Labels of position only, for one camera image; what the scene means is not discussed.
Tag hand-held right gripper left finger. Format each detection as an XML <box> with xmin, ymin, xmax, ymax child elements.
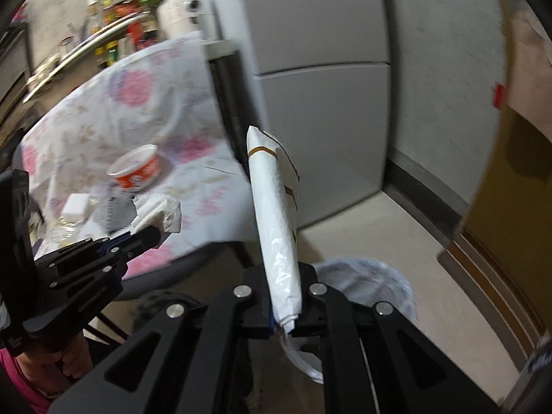
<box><xmin>47</xmin><ymin>263</ymin><xmax>277</xmax><ymax>414</ymax></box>

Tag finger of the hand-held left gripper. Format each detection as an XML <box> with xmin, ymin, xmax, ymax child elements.
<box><xmin>34</xmin><ymin>233</ymin><xmax>130</xmax><ymax>277</ymax></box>
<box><xmin>21</xmin><ymin>226</ymin><xmax>164</xmax><ymax>341</ymax></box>

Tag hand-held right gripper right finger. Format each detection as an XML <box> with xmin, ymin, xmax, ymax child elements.
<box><xmin>287</xmin><ymin>263</ymin><xmax>492</xmax><ymax>414</ymax></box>

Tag clear plastic container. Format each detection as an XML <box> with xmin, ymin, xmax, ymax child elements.
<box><xmin>43</xmin><ymin>220</ymin><xmax>87</xmax><ymax>246</ymax></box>

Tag white tissue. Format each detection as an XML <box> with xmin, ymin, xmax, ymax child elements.
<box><xmin>131</xmin><ymin>194</ymin><xmax>183</xmax><ymax>236</ymax></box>

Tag grey mesh wrapper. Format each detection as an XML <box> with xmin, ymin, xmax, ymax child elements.
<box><xmin>94</xmin><ymin>194</ymin><xmax>135</xmax><ymax>237</ymax></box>

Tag white foam block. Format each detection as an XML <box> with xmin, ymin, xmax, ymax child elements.
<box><xmin>60</xmin><ymin>194</ymin><xmax>89</xmax><ymax>220</ymax></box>

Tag red white noodle bowl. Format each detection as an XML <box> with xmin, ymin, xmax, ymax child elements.
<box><xmin>107</xmin><ymin>144</ymin><xmax>160</xmax><ymax>191</ymax></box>

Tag trash bin with plastic bag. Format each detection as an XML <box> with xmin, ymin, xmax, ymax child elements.
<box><xmin>280</xmin><ymin>258</ymin><xmax>419</xmax><ymax>382</ymax></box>

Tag white plastic packet brown stripes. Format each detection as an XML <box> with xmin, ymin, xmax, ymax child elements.
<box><xmin>246</xmin><ymin>125</ymin><xmax>300</xmax><ymax>333</ymax></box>

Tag person's left forearm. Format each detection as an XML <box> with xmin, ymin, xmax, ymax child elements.
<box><xmin>0</xmin><ymin>347</ymin><xmax>61</xmax><ymax>414</ymax></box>

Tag person's left hand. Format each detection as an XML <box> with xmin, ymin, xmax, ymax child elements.
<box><xmin>56</xmin><ymin>337</ymin><xmax>93</xmax><ymax>382</ymax></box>

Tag floral printed cloth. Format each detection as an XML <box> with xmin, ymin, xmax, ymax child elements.
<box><xmin>19</xmin><ymin>30</ymin><xmax>259</xmax><ymax>277</ymax></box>

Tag grey refrigerator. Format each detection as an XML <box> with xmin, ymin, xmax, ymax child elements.
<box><xmin>203</xmin><ymin>0</ymin><xmax>393</xmax><ymax>229</ymax></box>

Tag brown wooden door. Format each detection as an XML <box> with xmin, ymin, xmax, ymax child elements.
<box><xmin>437</xmin><ymin>95</ymin><xmax>552</xmax><ymax>356</ymax></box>

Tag white air fryer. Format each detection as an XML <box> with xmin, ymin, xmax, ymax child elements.
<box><xmin>156</xmin><ymin>0</ymin><xmax>216</xmax><ymax>39</ymax></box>

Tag metal wall shelf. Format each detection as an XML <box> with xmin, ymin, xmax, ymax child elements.
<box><xmin>21</xmin><ymin>13</ymin><xmax>143</xmax><ymax>104</ymax></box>

